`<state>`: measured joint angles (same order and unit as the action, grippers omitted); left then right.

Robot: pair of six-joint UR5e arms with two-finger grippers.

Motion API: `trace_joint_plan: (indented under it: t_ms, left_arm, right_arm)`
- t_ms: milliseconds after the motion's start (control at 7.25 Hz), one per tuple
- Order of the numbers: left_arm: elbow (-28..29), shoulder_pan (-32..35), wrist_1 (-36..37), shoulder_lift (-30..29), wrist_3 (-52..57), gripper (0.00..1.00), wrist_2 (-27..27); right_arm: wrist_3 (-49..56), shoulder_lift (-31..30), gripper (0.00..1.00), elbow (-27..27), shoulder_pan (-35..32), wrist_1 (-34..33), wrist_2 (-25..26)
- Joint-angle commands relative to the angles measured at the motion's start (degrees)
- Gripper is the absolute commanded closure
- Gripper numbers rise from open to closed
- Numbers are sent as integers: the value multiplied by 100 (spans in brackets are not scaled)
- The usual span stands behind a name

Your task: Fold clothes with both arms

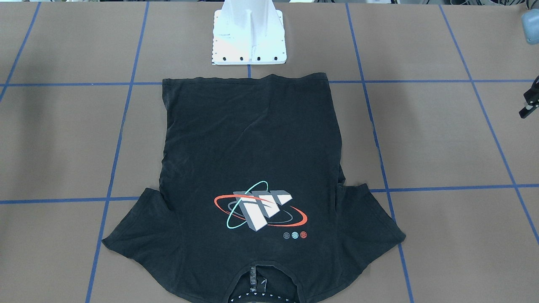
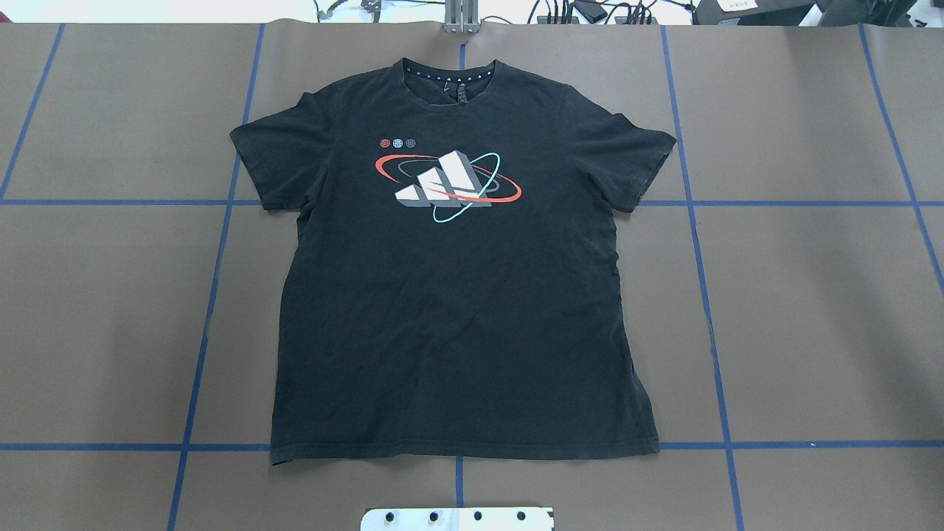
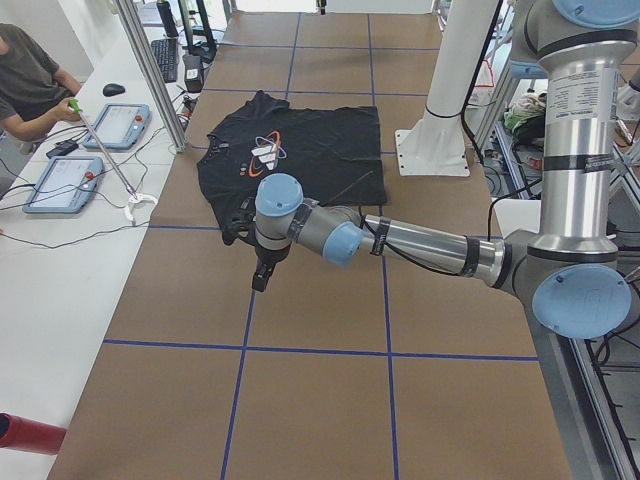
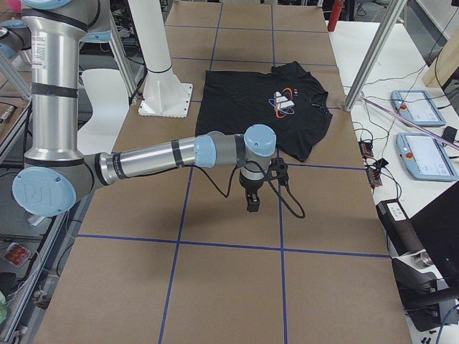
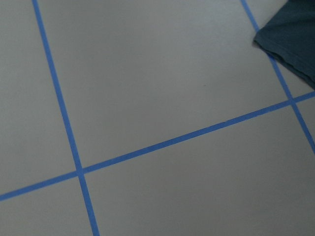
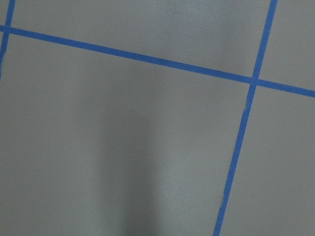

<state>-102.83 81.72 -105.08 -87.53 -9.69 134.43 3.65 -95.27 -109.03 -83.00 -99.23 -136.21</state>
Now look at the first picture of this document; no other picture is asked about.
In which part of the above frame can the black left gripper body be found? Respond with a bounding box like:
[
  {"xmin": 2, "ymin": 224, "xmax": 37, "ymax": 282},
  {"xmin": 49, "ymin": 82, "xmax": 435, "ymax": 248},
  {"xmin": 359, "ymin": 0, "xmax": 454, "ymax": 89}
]
[{"xmin": 518, "ymin": 76, "xmax": 539, "ymax": 119}]

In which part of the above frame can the black graphic t-shirt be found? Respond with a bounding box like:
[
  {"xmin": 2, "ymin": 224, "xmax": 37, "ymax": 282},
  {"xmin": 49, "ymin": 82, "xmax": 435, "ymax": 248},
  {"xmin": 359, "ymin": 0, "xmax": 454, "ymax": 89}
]
[{"xmin": 102, "ymin": 73, "xmax": 406, "ymax": 303}]

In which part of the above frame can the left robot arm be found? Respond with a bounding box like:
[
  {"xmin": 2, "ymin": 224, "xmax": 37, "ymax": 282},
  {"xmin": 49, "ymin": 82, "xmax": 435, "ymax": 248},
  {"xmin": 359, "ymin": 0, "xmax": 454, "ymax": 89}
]
[{"xmin": 518, "ymin": 8, "xmax": 539, "ymax": 119}]

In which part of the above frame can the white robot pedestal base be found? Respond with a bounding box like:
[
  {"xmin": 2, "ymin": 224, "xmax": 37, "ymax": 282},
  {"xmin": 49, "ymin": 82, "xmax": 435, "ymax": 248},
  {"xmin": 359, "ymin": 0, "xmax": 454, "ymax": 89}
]
[{"xmin": 211, "ymin": 0, "xmax": 287, "ymax": 65}]

